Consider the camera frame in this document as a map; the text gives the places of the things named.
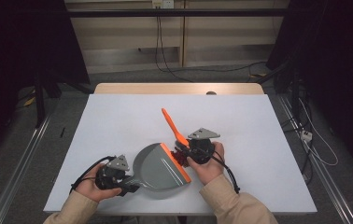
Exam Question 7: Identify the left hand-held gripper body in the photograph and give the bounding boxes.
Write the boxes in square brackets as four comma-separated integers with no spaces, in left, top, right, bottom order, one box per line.
[94,154,135,192]

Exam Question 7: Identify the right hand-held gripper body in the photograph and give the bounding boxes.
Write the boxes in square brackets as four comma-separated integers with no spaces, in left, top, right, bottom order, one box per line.
[182,127,221,165]

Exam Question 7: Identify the orange brush with grey bristles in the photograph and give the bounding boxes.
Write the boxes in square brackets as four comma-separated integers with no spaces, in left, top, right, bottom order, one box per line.
[161,107,191,148]

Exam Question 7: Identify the grey dustpan with orange lip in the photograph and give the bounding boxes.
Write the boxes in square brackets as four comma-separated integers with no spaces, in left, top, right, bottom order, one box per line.
[124,142,192,200]

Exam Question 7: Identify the person's right hand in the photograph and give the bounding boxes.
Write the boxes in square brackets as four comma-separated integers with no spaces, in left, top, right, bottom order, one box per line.
[186,141,226,186]

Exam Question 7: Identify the person's left hand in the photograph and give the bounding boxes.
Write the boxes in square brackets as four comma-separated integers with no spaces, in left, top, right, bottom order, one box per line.
[75,163,123,203]

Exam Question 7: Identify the person's legs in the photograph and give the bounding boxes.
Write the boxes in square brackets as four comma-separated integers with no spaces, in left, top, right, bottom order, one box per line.
[96,215,216,224]

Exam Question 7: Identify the wooden table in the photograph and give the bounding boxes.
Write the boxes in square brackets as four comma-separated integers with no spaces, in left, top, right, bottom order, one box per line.
[93,82,265,96]

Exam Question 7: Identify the white board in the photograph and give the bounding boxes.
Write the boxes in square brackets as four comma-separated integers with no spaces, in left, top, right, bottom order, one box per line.
[43,93,318,216]

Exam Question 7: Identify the black metal stand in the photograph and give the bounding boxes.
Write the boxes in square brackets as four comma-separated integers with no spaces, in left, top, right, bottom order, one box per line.
[257,60,302,125]
[33,71,62,129]

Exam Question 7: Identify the white power strip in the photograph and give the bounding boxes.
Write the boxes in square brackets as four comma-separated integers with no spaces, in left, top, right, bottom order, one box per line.
[300,130,314,143]

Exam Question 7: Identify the yellow floor tape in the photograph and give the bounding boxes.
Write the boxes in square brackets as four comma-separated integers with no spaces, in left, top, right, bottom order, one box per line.
[23,90,37,107]

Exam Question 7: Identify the black horizontal bar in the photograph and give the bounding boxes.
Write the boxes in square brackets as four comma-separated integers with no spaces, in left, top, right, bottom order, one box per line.
[66,8,290,18]

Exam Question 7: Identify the black curtain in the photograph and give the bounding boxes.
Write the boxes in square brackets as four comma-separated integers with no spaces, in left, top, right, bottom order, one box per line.
[266,0,353,178]
[0,0,91,162]

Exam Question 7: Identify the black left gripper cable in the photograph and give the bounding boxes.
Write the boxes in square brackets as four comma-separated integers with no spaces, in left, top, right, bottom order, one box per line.
[69,155,117,194]

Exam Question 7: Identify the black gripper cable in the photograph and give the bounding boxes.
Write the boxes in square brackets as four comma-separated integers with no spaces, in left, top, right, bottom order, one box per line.
[69,155,117,194]
[206,150,242,194]

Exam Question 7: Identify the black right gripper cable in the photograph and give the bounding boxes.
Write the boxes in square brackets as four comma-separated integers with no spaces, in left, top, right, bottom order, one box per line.
[206,150,242,194]

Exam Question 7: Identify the black floor cable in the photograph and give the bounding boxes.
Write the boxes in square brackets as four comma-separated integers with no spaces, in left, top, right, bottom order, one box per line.
[162,61,267,74]

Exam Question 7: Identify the silver metal rail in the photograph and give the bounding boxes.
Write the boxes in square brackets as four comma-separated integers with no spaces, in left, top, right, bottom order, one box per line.
[0,113,52,224]
[276,94,353,224]

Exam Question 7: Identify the black hanging cable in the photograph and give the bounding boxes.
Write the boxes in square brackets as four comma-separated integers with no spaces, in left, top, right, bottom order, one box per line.
[154,15,194,83]

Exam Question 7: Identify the white cable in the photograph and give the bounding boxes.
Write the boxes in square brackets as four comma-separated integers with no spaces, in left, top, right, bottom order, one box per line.
[299,97,340,167]

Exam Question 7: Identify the white wall socket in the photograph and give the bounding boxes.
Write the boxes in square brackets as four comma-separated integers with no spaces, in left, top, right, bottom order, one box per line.
[151,0,175,9]

